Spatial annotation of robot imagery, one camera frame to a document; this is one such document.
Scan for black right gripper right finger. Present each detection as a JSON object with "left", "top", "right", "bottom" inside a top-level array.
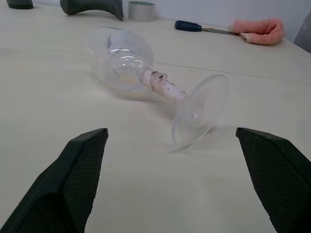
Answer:
[{"left": 236, "top": 127, "right": 311, "bottom": 233}]

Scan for pink fluffy cloth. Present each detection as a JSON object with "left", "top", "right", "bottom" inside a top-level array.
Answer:
[{"left": 229, "top": 18, "right": 285, "bottom": 46}]

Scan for grey tape roll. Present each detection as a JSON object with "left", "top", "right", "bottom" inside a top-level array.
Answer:
[{"left": 128, "top": 0, "right": 156, "bottom": 22}]

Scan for clear plastic bottle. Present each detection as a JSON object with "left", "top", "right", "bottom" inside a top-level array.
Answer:
[{"left": 85, "top": 26, "right": 230, "bottom": 152}]

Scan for grey partition panel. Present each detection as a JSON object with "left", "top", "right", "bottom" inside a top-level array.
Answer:
[{"left": 293, "top": 11, "right": 311, "bottom": 54}]

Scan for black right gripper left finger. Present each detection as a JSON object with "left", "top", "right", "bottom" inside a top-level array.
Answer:
[{"left": 0, "top": 128, "right": 109, "bottom": 233}]

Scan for blue handled scissors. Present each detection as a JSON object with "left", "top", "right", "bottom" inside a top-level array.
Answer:
[{"left": 174, "top": 20, "right": 240, "bottom": 35}]

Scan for grey curved plastic shell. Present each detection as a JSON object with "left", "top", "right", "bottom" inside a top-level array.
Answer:
[{"left": 60, "top": 0, "right": 124, "bottom": 20}]

